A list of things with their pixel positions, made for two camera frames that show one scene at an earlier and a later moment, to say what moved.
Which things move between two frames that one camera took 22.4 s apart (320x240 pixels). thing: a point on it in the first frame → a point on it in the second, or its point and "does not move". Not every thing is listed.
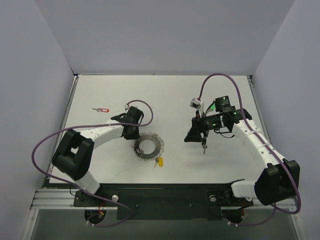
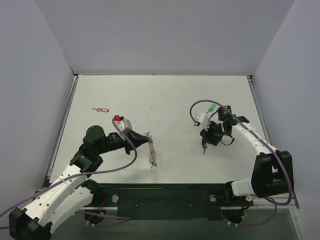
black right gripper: (198, 126) → (211, 136)
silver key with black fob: (204, 146) does not move
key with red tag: (103, 110) does not move
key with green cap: (212, 108) does not move
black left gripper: (131, 132) → (127, 144)
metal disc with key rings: (159, 149) → (152, 155)
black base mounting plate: (163, 201) does not move
